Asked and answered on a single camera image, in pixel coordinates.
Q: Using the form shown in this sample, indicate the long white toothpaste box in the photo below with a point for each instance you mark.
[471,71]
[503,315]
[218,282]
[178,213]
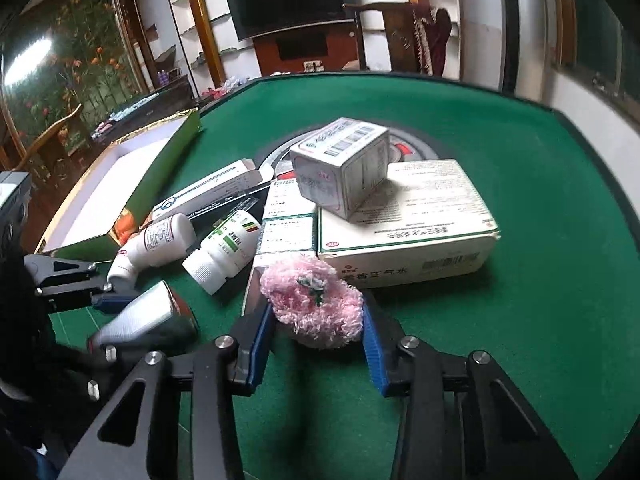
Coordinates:
[222,183]

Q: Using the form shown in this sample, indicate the wooden armchair with red cloth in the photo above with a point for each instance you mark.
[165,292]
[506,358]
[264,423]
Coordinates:
[417,36]

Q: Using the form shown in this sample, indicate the dark side mahjong table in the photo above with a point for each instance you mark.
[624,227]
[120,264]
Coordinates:
[164,102]

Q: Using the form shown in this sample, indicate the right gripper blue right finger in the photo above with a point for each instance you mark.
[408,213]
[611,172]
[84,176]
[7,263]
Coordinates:
[381,335]

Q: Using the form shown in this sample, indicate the white bottle green label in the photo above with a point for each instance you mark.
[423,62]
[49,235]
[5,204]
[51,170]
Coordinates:
[224,252]

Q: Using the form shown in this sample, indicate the pink fluffy hair scrunchie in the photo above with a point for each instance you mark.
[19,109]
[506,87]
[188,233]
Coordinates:
[317,307]

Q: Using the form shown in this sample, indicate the tall white medicine box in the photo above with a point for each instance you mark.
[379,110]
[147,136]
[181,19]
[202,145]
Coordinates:
[289,229]

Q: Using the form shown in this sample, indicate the large white medicine box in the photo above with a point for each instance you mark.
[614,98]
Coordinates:
[426,221]

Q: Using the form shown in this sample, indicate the floral wall painting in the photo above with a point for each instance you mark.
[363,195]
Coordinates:
[64,54]

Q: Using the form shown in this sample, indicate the white bottle red label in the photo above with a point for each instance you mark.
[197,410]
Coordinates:
[160,243]

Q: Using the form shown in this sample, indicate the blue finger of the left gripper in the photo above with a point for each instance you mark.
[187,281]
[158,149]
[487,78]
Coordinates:
[112,302]
[116,354]

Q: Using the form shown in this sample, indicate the silver white tube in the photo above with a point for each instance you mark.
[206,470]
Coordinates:
[157,319]

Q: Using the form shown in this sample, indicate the silver standing air conditioner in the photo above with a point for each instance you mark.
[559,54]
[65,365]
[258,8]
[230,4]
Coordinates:
[525,48]

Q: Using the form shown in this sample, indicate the small grey-white medicine box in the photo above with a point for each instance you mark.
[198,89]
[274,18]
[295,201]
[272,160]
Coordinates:
[339,165]

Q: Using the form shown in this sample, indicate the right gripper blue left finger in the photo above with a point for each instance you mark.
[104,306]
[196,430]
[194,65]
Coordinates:
[253,333]

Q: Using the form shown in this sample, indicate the open green gift box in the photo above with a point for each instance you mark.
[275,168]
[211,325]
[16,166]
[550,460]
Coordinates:
[123,182]

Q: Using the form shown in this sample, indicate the window with green frame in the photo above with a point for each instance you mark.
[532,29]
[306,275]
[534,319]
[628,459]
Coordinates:
[607,51]

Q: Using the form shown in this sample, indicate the black flat packet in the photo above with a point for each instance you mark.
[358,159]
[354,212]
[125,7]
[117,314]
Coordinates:
[252,200]

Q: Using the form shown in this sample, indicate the brown wooden chair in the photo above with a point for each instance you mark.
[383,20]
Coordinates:
[63,151]

